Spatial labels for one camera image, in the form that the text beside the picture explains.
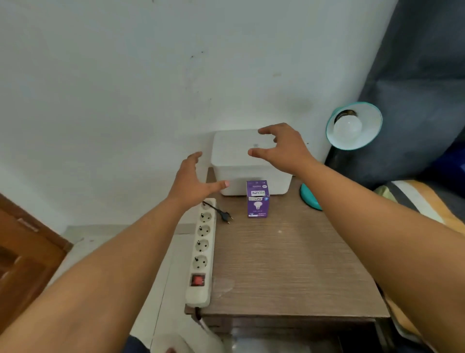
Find person's right hand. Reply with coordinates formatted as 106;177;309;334
248;123;319;178

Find white power strip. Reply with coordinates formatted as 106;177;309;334
185;198;217;308

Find purple light bulb box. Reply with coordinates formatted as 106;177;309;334
246;180;270;219

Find white light bulb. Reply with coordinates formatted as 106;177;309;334
333;115;363;144

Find blue cartoon cushion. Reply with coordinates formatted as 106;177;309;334
428;140;465;186

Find brown wooden nightstand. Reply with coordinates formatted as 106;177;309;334
184;167;395;353

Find person's left hand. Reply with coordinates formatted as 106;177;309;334
166;151;231;213

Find person's left forearm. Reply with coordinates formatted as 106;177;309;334
0;198;191;353

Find dark blue trousers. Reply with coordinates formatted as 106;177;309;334
125;335;150;353

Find teal desk lamp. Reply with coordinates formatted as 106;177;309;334
299;101;383;211

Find white plastic storage box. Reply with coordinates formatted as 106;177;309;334
211;129;293;172
214;165;293;197

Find grey padded headboard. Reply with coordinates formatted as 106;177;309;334
324;0;465;192

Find person's right forearm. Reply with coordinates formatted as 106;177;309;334
296;160;465;353

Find brown wooden door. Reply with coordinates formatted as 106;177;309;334
0;193;73;334

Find black lamp power cable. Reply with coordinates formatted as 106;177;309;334
202;201;234;225

